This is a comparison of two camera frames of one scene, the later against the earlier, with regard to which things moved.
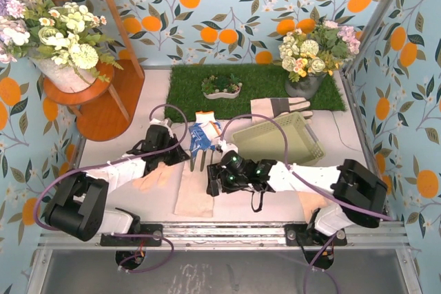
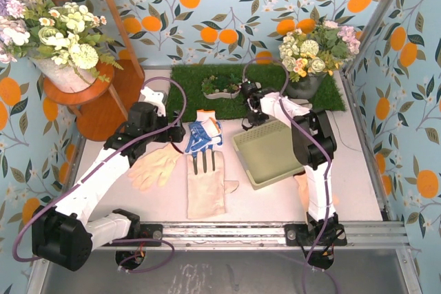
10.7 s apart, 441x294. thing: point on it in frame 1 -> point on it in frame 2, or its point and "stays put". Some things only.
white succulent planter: [213, 87] stays put
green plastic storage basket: [266, 141] stays put
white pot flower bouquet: [68, 51] stays put
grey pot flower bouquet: [307, 55] stays put
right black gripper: [212, 180] -> [250, 111]
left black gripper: [178, 153] -> [176, 130]
